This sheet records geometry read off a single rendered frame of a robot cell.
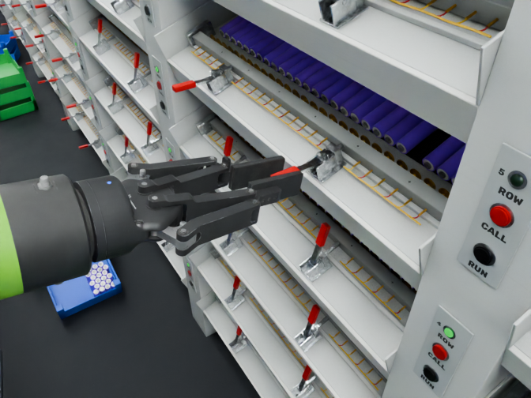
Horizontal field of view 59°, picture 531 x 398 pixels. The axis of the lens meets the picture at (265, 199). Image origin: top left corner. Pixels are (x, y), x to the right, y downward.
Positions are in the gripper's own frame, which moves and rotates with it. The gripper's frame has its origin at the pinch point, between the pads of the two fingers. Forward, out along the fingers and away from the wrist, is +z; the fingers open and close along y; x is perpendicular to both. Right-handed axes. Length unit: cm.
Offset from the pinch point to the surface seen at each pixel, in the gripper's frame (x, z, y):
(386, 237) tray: -1.4, 7.6, 12.3
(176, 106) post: -11.2, 9.5, -42.7
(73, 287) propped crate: -91, -5, -81
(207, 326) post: -84, 23, -43
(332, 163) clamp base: 0.9, 8.9, 0.9
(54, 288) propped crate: -91, -11, -83
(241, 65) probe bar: 3.4, 11.2, -24.7
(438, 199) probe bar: 3.7, 11.5, 13.9
